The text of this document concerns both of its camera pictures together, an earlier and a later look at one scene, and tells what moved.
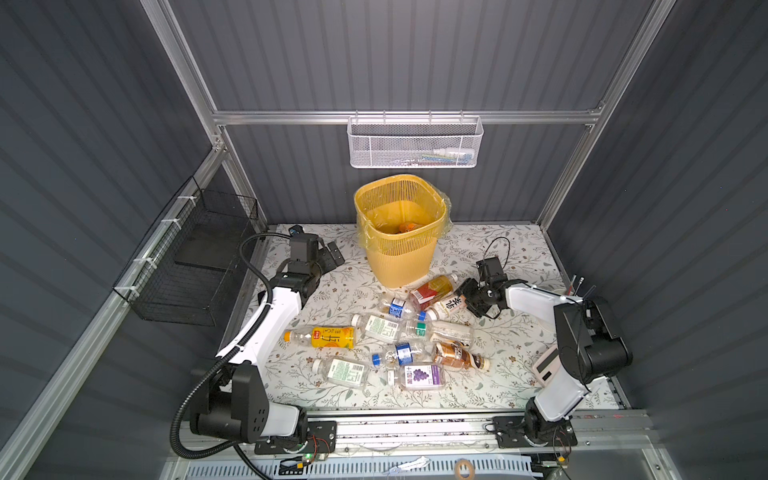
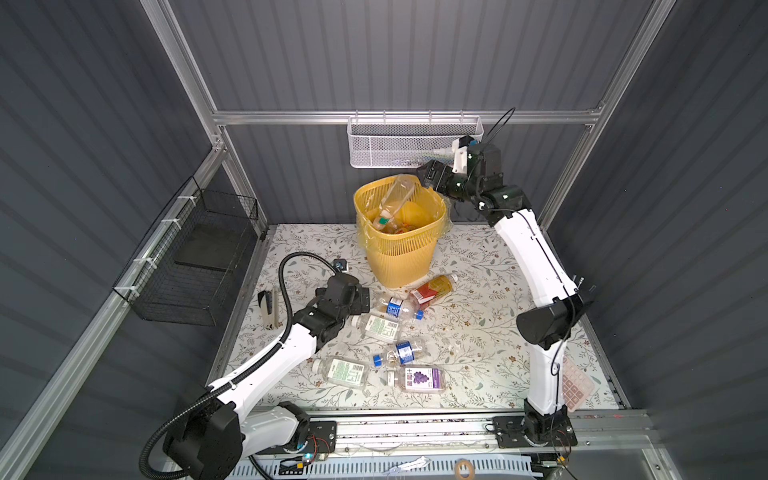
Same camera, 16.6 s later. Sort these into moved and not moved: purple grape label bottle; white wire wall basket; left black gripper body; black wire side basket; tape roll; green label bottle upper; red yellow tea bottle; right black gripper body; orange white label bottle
Moved: right black gripper body; orange white label bottle; left black gripper body
Not moved: red yellow tea bottle; green label bottle upper; white wire wall basket; tape roll; purple grape label bottle; black wire side basket
